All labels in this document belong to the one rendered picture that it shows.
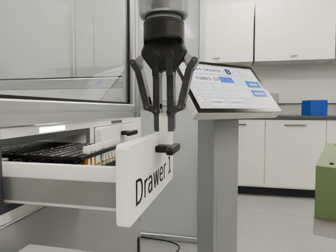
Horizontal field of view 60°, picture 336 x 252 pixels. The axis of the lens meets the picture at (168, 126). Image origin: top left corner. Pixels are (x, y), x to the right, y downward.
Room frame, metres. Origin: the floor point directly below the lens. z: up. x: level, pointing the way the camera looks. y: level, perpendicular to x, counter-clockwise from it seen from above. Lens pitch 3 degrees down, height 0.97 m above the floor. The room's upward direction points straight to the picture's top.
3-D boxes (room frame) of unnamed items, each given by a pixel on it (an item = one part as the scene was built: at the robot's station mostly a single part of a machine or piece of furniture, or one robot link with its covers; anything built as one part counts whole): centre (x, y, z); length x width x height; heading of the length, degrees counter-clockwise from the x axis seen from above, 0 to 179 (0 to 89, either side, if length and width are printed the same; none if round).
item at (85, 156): (0.53, 0.12, 0.90); 0.18 x 0.02 x 0.01; 168
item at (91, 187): (0.56, 0.23, 0.86); 0.40 x 0.26 x 0.06; 78
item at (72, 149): (0.56, 0.22, 0.87); 0.22 x 0.18 x 0.06; 78
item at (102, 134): (0.86, 0.14, 0.87); 0.29 x 0.02 x 0.11; 168
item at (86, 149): (0.48, 0.14, 0.89); 0.01 x 0.01 x 0.05
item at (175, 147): (0.51, 0.00, 0.91); 0.07 x 0.04 x 0.01; 168
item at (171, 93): (0.54, -0.01, 1.02); 0.04 x 0.01 x 0.11; 168
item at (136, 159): (0.51, 0.03, 0.87); 0.29 x 0.02 x 0.11; 168
